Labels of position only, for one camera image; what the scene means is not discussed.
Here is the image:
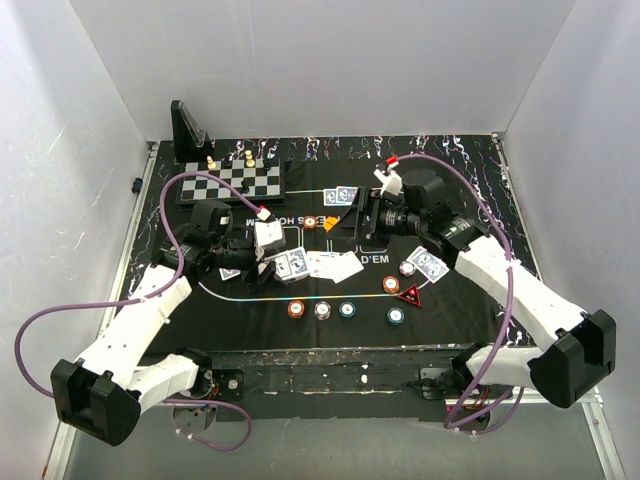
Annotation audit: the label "pink blue chip stack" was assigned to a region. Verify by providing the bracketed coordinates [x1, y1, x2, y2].
[314, 301, 332, 321]

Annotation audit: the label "green blue chip stack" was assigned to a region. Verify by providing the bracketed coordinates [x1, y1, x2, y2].
[339, 301, 356, 319]

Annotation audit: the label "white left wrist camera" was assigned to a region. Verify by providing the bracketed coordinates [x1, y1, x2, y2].
[254, 220, 286, 258]

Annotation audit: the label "black poker table mat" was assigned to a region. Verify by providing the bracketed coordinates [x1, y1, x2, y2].
[148, 159, 502, 354]

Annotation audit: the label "red black triangular all-in marker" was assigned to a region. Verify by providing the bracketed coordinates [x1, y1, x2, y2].
[397, 285, 422, 307]

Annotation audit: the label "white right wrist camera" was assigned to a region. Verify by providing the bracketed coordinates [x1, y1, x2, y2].
[374, 169, 403, 197]

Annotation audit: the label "orange red chip stack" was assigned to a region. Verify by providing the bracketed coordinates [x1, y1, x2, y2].
[287, 300, 305, 319]

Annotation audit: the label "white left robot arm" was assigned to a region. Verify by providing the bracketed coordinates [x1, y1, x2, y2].
[51, 200, 283, 446]

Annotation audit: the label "black triangular stand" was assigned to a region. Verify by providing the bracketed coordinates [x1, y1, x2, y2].
[170, 100, 214, 163]

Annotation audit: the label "face-up hearts card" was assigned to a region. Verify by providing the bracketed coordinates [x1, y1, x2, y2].
[306, 251, 334, 280]

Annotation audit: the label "yellow big blind button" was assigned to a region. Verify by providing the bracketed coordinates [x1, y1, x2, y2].
[323, 217, 339, 232]

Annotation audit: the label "black white chessboard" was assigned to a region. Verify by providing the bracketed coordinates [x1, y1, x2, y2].
[176, 159, 286, 206]

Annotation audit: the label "orange chips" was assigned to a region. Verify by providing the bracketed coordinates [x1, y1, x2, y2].
[303, 216, 318, 230]
[382, 276, 400, 294]

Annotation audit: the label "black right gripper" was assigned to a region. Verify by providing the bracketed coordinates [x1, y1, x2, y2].
[325, 186, 425, 250]

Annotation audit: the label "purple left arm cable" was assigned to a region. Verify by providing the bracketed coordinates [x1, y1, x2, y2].
[13, 168, 271, 399]

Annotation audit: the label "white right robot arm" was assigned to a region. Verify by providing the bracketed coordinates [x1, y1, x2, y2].
[328, 169, 616, 408]

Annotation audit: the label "black marbled table cover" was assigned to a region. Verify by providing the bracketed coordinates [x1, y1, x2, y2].
[134, 133, 565, 350]

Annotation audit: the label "green chips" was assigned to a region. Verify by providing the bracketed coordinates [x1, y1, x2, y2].
[386, 307, 405, 326]

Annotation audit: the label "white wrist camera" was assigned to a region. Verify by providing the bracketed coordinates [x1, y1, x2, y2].
[254, 220, 286, 258]
[374, 169, 403, 197]

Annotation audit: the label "blue playing card box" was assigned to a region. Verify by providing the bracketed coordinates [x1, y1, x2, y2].
[269, 247, 310, 284]

